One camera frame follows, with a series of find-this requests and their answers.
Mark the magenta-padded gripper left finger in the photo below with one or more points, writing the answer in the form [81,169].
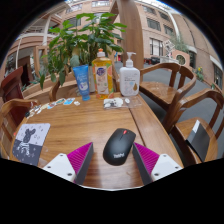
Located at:
[61,165]

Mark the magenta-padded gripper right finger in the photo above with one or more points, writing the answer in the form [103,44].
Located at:
[163,165]

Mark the black computer mouse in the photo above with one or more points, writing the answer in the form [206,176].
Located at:
[118,148]

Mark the grey white cartoon mouse pad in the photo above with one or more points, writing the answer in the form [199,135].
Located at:
[31,143]

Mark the black flat box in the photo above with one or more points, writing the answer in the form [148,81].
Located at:
[200,141]

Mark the round teal sticker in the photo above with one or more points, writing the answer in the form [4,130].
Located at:
[60,101]

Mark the small white sticker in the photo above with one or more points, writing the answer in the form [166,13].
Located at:
[76,103]

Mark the blue picture sticker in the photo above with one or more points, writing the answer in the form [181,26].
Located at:
[69,101]

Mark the clear plastic bag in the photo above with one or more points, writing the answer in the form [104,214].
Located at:
[115,102]

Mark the blue squeeze tube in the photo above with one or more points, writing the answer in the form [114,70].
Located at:
[82,81]

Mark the white pump bottle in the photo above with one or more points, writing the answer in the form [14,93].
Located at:
[129,81]

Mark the orange dish soap bottle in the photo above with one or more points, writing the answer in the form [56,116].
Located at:
[102,78]

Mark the yellow flowering plant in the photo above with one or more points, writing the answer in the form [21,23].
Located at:
[199,74]

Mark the black parked car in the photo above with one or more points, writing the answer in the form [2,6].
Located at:
[155,60]

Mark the green plant in white pot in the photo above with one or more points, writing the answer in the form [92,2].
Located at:
[83,40]

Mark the dark red wooden pedestal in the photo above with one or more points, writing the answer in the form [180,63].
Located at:
[11,85]

